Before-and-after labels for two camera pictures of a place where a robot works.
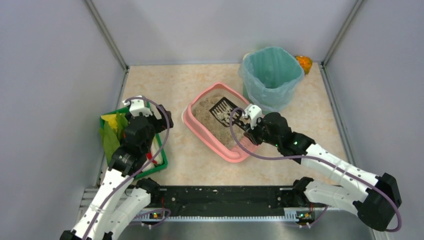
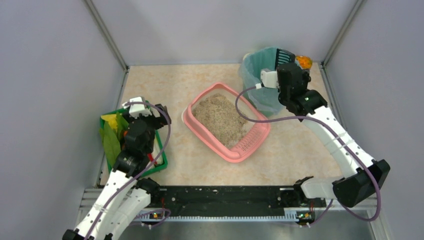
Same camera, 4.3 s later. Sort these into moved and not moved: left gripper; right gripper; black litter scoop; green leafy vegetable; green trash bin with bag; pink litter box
Moved: black litter scoop; right gripper
Not moved: green trash bin with bag; pink litter box; green leafy vegetable; left gripper
